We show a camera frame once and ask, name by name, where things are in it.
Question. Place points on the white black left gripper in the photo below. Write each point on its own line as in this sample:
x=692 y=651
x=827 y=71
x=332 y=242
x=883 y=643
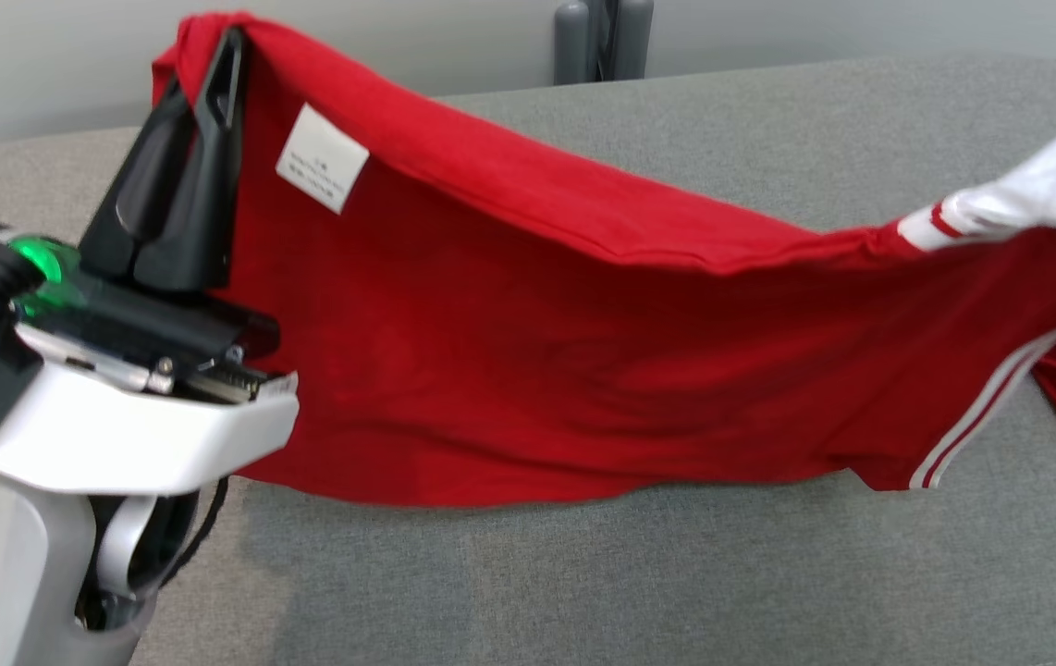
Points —
x=140 y=425

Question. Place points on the red shirt white sleeves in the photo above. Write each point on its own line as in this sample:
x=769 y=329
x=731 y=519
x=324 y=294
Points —
x=537 y=370

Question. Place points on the grey truss post round feet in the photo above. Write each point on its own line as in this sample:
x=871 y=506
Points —
x=602 y=42

